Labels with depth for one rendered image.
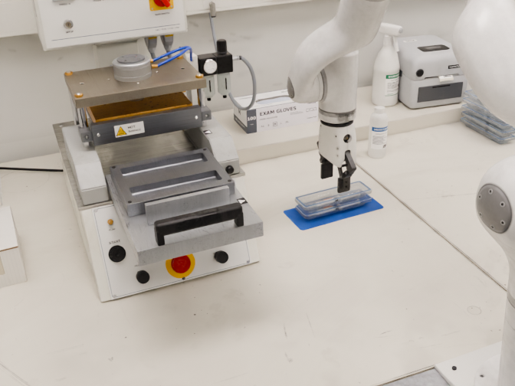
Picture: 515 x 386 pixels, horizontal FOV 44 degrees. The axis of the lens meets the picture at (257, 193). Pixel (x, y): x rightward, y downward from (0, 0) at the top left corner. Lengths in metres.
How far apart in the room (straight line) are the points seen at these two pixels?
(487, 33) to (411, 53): 1.09
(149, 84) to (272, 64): 0.79
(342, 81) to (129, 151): 0.50
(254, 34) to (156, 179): 0.92
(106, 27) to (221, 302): 0.66
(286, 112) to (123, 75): 0.65
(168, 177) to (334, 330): 0.42
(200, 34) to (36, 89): 0.50
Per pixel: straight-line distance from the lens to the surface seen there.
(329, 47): 1.28
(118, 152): 1.48
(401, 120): 1.97
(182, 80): 1.35
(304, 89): 1.34
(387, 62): 2.01
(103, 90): 1.33
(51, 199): 1.72
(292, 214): 1.53
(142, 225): 1.11
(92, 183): 1.27
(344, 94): 1.39
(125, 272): 1.30
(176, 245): 1.06
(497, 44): 0.94
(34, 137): 1.97
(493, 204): 0.84
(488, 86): 0.93
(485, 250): 1.47
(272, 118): 1.86
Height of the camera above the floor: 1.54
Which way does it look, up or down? 29 degrees down
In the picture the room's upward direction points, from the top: 2 degrees counter-clockwise
